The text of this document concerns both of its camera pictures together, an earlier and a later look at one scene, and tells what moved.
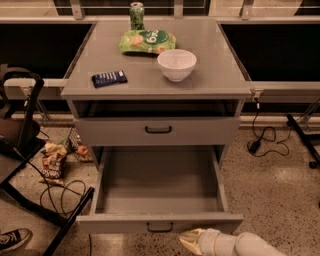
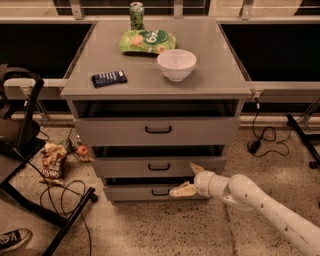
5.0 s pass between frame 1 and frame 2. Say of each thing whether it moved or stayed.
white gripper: moved
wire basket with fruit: stayed
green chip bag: stayed
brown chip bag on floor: stayed
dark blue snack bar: stayed
